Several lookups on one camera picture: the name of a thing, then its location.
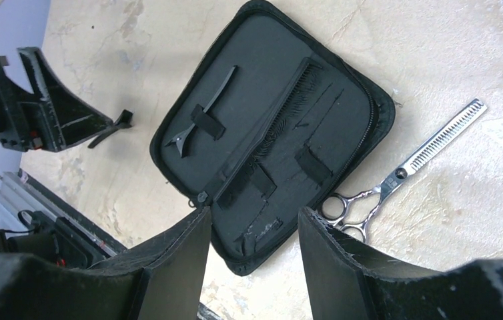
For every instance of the black hair clip in case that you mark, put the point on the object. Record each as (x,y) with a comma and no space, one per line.
(201,119)

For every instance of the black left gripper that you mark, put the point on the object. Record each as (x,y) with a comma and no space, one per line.
(53,119)

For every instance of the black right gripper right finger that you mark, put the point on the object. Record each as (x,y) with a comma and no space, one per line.
(348,279)

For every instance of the black hair comb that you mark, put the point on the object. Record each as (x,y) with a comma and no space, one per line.
(291,102)

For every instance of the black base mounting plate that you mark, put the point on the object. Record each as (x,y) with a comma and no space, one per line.
(63,234)

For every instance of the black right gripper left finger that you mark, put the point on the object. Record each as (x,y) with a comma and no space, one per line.
(160,278)

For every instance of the black zippered tool case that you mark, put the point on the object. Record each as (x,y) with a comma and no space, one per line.
(345,119)

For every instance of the aluminium frame rail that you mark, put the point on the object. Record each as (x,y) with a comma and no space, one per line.
(8,210)

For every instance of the black hair clip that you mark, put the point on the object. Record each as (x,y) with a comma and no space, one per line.
(201,119)
(122,122)

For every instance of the silver thinning scissors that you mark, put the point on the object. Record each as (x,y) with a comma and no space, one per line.
(438,141)

